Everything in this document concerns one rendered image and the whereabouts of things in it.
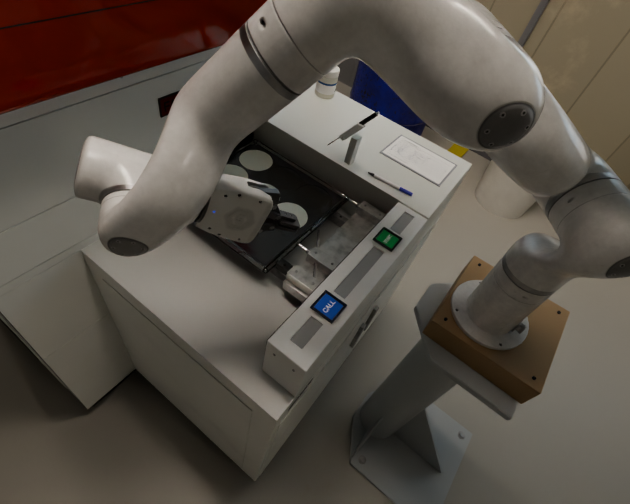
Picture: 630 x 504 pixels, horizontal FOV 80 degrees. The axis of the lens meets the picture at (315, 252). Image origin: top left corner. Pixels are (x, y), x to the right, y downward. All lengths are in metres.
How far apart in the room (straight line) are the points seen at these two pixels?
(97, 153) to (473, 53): 0.44
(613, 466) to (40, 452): 2.32
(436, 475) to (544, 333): 0.90
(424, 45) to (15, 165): 0.73
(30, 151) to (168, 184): 0.46
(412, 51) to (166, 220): 0.32
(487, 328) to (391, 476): 0.91
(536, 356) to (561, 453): 1.16
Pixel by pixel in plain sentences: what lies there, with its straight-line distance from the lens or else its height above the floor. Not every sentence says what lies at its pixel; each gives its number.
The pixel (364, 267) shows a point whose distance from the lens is 0.88.
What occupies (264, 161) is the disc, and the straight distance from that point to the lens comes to 1.18.
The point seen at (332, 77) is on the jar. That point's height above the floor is 1.04.
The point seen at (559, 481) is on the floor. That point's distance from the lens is 2.12.
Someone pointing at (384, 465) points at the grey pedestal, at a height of 0.01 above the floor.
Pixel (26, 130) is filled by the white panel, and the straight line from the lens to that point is 0.87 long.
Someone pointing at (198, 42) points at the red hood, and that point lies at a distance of 0.94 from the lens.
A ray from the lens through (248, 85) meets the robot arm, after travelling 0.43.
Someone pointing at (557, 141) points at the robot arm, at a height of 1.40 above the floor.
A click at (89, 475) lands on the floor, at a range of 1.71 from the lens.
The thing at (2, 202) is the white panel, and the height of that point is 1.04.
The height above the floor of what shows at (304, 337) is 0.96.
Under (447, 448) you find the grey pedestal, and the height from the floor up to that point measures 0.01.
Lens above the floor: 1.62
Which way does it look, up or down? 49 degrees down
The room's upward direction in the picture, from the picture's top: 16 degrees clockwise
